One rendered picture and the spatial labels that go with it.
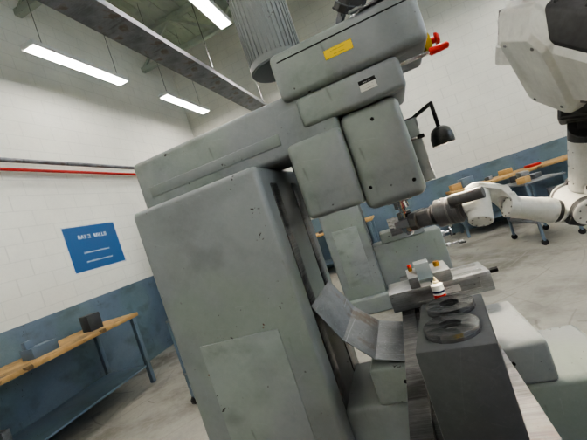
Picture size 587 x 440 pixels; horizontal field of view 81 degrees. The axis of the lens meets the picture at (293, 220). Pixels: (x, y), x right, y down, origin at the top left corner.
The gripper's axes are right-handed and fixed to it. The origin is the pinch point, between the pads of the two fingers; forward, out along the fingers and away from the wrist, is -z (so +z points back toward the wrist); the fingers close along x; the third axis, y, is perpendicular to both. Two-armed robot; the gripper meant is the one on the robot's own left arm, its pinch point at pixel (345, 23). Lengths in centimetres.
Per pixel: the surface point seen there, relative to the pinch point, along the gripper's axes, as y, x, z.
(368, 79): -23.1, -7.0, -8.8
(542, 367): -107, 4, -53
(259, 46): 11.1, -24.8, -12.0
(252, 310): -46, -50, -73
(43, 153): 402, -92, -289
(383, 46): -21.4, -3.6, 0.0
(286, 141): -14.8, -25.7, -32.9
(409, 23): -23.0, 1.9, 7.1
